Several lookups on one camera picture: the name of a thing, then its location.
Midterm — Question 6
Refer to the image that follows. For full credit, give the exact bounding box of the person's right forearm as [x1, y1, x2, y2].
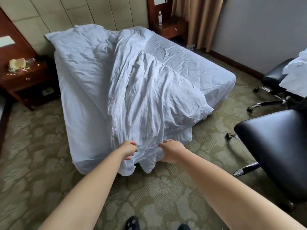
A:
[177, 149, 306, 230]

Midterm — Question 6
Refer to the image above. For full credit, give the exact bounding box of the white duvet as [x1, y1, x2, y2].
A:
[45, 24, 214, 176]

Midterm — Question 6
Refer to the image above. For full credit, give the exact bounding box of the beige padded headboard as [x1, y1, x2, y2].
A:
[0, 0, 149, 57]

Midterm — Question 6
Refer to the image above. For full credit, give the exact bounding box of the black office chair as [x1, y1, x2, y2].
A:
[246, 57, 307, 113]
[225, 109, 307, 211]

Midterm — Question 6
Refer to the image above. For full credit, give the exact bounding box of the wooden nightstand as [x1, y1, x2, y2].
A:
[151, 18, 189, 42]
[0, 60, 60, 112]

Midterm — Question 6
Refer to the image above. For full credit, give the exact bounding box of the scatter of small coloured pieces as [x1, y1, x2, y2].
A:
[6, 65, 32, 76]

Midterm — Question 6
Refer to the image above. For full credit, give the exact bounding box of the beige curtain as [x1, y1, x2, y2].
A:
[171, 0, 225, 52]

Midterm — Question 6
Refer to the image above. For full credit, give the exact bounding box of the person's right hand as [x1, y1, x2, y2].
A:
[158, 139, 187, 164]

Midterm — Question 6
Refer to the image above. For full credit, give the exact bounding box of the beige telephone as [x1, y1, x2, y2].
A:
[8, 57, 27, 72]

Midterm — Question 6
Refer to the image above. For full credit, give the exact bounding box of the white wall switch panel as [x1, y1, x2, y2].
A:
[0, 35, 16, 48]

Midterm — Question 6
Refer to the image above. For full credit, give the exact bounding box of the person's left hand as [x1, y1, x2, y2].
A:
[119, 140, 138, 161]

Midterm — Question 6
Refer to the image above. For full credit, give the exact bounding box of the white bed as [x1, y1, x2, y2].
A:
[54, 26, 237, 175]

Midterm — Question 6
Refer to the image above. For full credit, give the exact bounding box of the person's left forearm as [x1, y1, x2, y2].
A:
[38, 150, 125, 230]

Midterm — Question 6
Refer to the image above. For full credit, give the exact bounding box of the white bedding bundle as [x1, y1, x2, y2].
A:
[279, 49, 307, 98]

